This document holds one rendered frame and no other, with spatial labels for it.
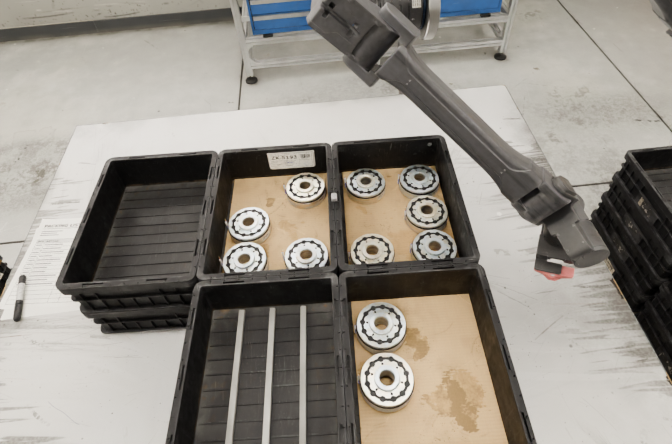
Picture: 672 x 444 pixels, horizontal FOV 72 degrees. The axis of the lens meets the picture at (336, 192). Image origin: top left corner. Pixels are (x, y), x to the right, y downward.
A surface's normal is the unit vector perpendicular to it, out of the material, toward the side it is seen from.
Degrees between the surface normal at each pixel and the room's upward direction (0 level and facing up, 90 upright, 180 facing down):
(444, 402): 0
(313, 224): 0
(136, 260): 0
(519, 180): 72
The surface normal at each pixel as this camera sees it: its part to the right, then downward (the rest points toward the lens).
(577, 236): -0.77, -0.22
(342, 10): -0.15, 0.61
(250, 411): -0.05, -0.66
